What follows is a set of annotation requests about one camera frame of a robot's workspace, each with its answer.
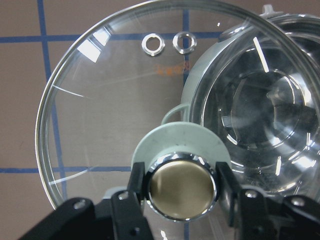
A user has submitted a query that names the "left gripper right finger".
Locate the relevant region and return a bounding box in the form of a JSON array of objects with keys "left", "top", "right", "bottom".
[{"left": 215, "top": 162, "right": 275, "bottom": 240}]

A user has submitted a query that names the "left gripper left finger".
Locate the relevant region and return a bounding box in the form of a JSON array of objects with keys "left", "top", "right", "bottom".
[{"left": 111, "top": 162, "right": 154, "bottom": 240}]

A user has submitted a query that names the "glass pot lid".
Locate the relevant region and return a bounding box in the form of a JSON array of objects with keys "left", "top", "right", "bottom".
[{"left": 34, "top": 0, "right": 293, "bottom": 240}]

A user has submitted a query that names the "pale green cooking pot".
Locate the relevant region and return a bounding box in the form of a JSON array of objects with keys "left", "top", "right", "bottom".
[{"left": 163, "top": 0, "right": 320, "bottom": 200}]

